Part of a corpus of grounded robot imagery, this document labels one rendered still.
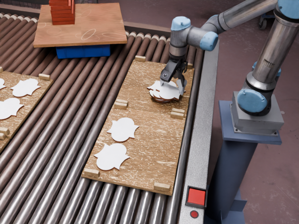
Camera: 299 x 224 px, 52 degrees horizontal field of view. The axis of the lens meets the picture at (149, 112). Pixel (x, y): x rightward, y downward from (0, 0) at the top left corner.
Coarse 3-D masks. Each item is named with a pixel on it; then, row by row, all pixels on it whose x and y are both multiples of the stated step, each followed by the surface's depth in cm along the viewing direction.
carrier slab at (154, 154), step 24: (144, 120) 138; (168, 120) 139; (96, 144) 127; (144, 144) 128; (168, 144) 128; (96, 168) 118; (120, 168) 118; (144, 168) 119; (168, 168) 119; (168, 192) 111
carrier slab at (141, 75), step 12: (132, 72) 165; (144, 72) 165; (156, 72) 166; (192, 72) 167; (132, 84) 157; (144, 84) 158; (120, 96) 150; (132, 96) 150; (144, 96) 151; (180, 96) 152; (132, 108) 144; (144, 108) 144; (156, 108) 145; (168, 108) 145; (180, 108) 145
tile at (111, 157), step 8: (112, 144) 126; (120, 144) 126; (104, 152) 122; (112, 152) 123; (120, 152) 123; (104, 160) 119; (112, 160) 120; (120, 160) 120; (104, 168) 117; (112, 168) 117
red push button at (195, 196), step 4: (192, 192) 113; (196, 192) 113; (200, 192) 113; (204, 192) 113; (188, 196) 111; (192, 196) 111; (196, 196) 111; (200, 196) 112; (204, 196) 112; (188, 200) 110; (192, 200) 110; (196, 200) 110; (200, 200) 110; (204, 200) 110; (200, 204) 109
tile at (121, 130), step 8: (112, 120) 136; (120, 120) 136; (128, 120) 136; (112, 128) 132; (120, 128) 132; (128, 128) 133; (136, 128) 133; (112, 136) 129; (120, 136) 129; (128, 136) 129
